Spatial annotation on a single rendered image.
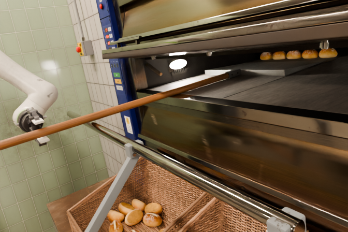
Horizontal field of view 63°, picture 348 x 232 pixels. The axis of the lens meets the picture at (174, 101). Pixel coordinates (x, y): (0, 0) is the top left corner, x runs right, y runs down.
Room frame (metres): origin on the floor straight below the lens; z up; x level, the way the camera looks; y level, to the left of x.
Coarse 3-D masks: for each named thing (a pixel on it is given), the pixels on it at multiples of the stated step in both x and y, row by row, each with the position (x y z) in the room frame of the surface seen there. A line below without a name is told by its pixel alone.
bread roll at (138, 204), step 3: (135, 198) 1.36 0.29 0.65; (132, 201) 1.35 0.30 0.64; (135, 201) 1.33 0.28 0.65; (138, 201) 1.32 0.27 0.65; (141, 201) 1.32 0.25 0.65; (132, 204) 1.34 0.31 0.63; (135, 204) 1.32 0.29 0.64; (138, 204) 1.31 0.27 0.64; (141, 204) 1.31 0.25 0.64; (144, 204) 1.31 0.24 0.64; (135, 207) 1.31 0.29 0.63; (138, 207) 1.30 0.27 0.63; (141, 207) 1.30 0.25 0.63; (144, 207) 1.31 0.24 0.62; (141, 210) 1.30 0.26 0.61
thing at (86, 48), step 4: (88, 40) 1.99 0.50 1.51; (84, 44) 1.97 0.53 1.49; (88, 44) 1.99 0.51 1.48; (80, 48) 1.99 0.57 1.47; (84, 48) 1.97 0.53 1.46; (88, 48) 1.98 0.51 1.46; (92, 48) 2.00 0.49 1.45; (80, 52) 2.02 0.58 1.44; (84, 52) 1.97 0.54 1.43; (88, 52) 1.98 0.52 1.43; (92, 52) 1.99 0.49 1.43
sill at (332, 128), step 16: (144, 96) 1.46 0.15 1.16; (176, 96) 1.23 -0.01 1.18; (192, 96) 1.17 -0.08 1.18; (224, 112) 0.95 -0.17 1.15; (240, 112) 0.89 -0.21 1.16; (256, 112) 0.83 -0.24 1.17; (272, 112) 0.78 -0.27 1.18; (288, 112) 0.75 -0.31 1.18; (304, 112) 0.73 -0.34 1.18; (320, 112) 0.71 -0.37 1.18; (304, 128) 0.70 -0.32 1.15; (320, 128) 0.66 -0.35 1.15; (336, 128) 0.63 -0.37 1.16
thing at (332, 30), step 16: (272, 32) 0.59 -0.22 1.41; (288, 32) 0.56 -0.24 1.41; (304, 32) 0.53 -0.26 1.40; (320, 32) 0.50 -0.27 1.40; (336, 32) 0.48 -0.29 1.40; (160, 48) 0.97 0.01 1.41; (176, 48) 0.89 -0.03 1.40; (192, 48) 0.82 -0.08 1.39; (208, 48) 0.76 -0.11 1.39; (224, 48) 0.71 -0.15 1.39; (240, 48) 0.77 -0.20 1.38; (256, 48) 0.83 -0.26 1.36
